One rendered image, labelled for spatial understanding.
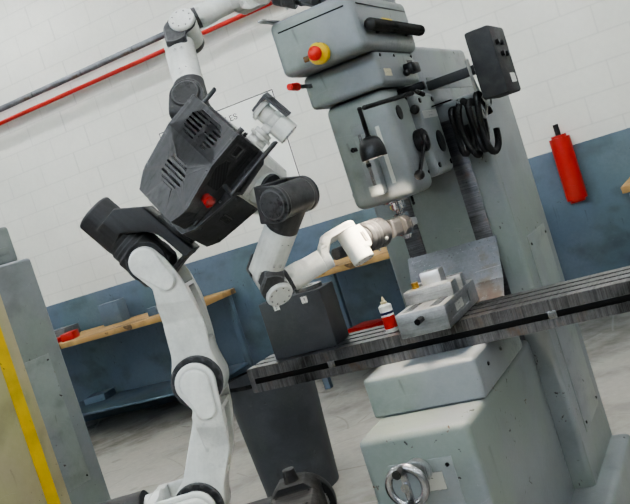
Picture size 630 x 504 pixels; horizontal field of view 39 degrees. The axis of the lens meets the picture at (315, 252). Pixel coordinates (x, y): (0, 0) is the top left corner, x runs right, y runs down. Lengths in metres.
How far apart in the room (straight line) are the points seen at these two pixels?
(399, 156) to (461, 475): 0.90
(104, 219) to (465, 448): 1.12
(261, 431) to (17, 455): 1.32
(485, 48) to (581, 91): 4.01
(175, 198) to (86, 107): 6.27
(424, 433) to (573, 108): 4.68
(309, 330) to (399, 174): 0.59
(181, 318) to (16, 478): 1.38
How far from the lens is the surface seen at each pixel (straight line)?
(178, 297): 2.42
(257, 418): 4.46
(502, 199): 2.99
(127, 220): 2.44
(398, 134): 2.59
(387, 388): 2.57
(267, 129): 2.45
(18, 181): 9.17
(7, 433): 3.63
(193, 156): 2.30
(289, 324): 2.84
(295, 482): 2.72
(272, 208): 2.26
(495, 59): 2.80
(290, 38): 2.56
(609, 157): 6.78
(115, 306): 8.27
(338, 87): 2.60
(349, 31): 2.49
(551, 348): 3.07
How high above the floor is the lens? 1.38
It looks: 3 degrees down
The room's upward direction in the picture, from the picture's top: 18 degrees counter-clockwise
